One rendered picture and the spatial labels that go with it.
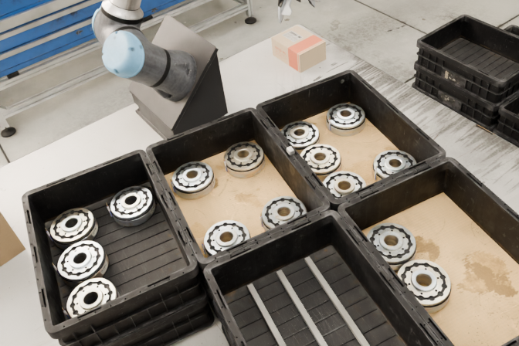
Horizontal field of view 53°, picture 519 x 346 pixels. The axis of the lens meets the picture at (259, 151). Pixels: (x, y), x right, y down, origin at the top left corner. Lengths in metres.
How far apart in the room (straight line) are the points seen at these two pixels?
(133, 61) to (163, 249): 0.51
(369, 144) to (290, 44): 0.63
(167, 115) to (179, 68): 0.16
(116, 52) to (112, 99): 1.73
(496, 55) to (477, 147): 0.84
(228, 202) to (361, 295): 0.39
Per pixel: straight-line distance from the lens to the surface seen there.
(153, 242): 1.25
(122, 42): 1.45
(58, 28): 3.05
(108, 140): 1.75
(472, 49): 2.41
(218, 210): 1.26
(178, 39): 1.65
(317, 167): 1.29
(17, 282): 1.49
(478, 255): 1.20
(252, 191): 1.29
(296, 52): 1.84
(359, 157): 1.35
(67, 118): 3.15
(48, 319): 1.09
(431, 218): 1.24
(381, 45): 3.30
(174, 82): 1.51
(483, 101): 2.14
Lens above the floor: 1.78
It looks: 43 degrees down
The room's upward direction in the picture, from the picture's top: 8 degrees counter-clockwise
